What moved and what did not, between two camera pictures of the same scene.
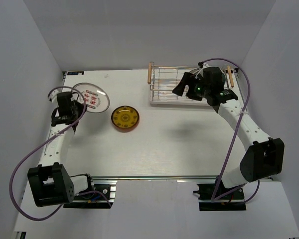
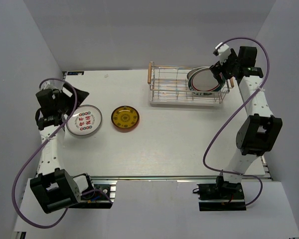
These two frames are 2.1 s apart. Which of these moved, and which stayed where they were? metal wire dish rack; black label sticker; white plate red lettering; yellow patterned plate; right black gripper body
Moved: white plate red lettering; right black gripper body
Stayed: yellow patterned plate; metal wire dish rack; black label sticker
